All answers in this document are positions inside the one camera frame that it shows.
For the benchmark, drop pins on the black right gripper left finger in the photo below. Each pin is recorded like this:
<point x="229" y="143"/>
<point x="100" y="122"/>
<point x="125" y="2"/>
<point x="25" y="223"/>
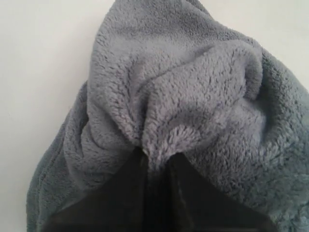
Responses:
<point x="117" y="206"/>

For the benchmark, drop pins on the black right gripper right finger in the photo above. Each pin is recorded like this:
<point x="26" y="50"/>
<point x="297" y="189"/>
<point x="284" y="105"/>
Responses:
<point x="184" y="201"/>

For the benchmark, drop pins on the grey fleece cloth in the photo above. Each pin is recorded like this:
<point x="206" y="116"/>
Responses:
<point x="167" y="78"/>

